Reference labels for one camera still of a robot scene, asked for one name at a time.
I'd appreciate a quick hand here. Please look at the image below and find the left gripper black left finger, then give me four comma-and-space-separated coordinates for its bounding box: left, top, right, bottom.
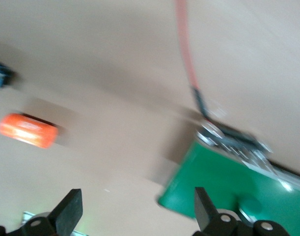
0, 188, 83, 236

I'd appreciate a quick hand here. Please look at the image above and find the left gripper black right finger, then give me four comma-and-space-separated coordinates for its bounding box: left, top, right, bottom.
191, 187, 289, 236

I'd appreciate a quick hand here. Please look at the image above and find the orange cylinder white print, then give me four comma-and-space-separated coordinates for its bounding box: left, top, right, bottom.
0, 112, 59, 149

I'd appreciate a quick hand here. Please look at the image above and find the yellow mushroom push button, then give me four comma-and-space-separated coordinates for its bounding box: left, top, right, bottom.
0, 58, 15, 89

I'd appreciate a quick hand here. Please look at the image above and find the green belt conveyor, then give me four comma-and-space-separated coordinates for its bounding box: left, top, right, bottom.
156, 120, 300, 236

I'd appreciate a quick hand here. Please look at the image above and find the red black conveyor wire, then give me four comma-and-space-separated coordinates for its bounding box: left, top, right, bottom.
175, 0, 214, 122

